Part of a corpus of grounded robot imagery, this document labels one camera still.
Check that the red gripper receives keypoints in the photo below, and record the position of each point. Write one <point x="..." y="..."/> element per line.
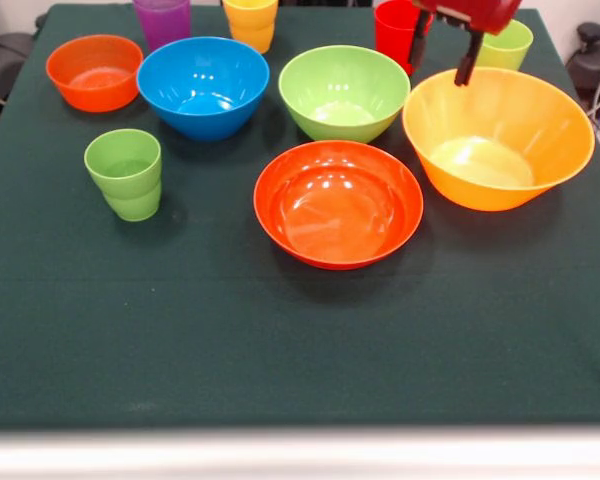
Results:
<point x="475" y="11"/>

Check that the lime green plastic cup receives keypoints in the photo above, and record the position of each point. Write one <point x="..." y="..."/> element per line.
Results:
<point x="510" y="50"/>

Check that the green plastic bowl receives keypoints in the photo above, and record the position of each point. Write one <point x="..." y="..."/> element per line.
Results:
<point x="342" y="90"/>

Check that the large orange plastic bowl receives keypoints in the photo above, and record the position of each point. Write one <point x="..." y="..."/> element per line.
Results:
<point x="555" y="125"/>

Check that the red plastic cup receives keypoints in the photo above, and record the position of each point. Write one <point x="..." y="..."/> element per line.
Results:
<point x="392" y="35"/>

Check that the black rounded stand foot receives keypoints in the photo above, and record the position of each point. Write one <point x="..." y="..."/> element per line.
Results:
<point x="592" y="55"/>
<point x="5" y="65"/>

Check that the wide red plastic bowl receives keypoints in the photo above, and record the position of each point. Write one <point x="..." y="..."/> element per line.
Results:
<point x="337" y="210"/>

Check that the yellow plastic cup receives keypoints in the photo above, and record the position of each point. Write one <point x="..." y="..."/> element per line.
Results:
<point x="250" y="25"/>

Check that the blue plastic bowl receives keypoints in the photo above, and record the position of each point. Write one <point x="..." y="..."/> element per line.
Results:
<point x="202" y="85"/>

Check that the purple plastic cup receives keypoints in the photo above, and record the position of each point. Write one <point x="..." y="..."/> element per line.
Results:
<point x="162" y="20"/>

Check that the dark green tablecloth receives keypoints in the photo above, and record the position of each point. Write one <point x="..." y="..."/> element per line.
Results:
<point x="280" y="350"/>

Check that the small red plastic bowl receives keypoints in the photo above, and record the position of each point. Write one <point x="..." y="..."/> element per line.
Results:
<point x="95" y="75"/>

